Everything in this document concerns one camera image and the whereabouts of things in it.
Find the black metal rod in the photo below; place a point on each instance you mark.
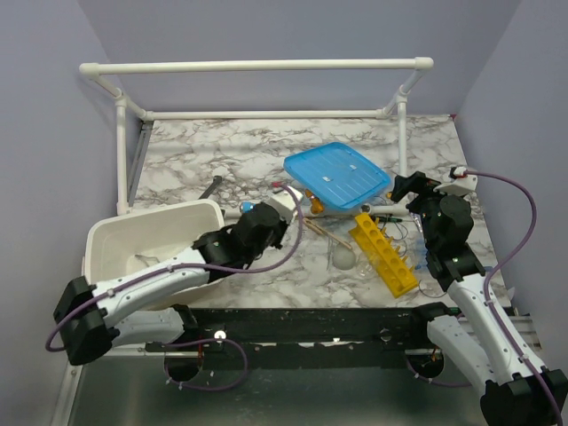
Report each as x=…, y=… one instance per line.
x=216, y=182

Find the white PVC pipe frame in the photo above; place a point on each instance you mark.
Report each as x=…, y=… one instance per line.
x=97, y=73

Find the blue plastic bin lid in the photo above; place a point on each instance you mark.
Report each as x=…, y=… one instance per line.
x=341, y=177

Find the wooden test tube clamp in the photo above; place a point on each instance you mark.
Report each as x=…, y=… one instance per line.
x=318, y=229

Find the white plastic bin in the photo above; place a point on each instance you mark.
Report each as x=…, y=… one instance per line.
x=167, y=233

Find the metal crucible tongs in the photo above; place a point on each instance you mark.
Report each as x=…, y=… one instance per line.
x=147, y=260

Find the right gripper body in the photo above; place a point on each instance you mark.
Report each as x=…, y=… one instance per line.
x=426, y=203

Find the yellow test tube rack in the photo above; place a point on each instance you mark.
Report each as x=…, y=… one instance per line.
x=396, y=274

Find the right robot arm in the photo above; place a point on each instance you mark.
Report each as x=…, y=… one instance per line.
x=514, y=385

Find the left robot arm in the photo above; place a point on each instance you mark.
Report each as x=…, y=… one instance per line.
x=87, y=316

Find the orange hose connector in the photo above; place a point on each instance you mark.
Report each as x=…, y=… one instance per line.
x=317, y=206

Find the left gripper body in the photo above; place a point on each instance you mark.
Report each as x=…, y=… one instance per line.
x=280, y=235

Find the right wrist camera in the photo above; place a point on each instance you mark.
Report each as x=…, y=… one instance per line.
x=460, y=184

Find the frosted watch glass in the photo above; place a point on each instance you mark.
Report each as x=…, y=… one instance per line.
x=343, y=258

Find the black mounting rail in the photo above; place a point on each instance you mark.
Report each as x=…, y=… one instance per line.
x=287, y=338

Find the blue hose nozzle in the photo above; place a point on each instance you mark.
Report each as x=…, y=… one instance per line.
x=246, y=206

